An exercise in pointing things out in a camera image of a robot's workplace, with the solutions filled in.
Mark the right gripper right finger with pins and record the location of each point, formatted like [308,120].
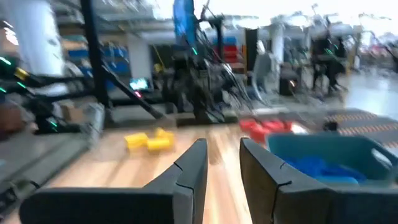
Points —
[273,193]

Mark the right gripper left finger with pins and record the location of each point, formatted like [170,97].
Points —
[180,193]

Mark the blue toy brick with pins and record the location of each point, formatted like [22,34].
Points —
[306,165]
[345,175]

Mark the red toy block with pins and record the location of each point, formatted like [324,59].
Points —
[248,124]
[259,134]
[276,125]

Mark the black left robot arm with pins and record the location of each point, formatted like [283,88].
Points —
[199,93]

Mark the teal plastic bin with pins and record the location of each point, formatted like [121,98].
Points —
[311,146]

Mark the black mat orange striped edge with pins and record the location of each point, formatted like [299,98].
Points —
[357,127]

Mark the computer monitor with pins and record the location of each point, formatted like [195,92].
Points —
[139,84]

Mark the blue hanging banner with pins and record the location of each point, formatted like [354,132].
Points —
[185,21]

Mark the black metal rig frame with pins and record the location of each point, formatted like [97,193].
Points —
[93,46]

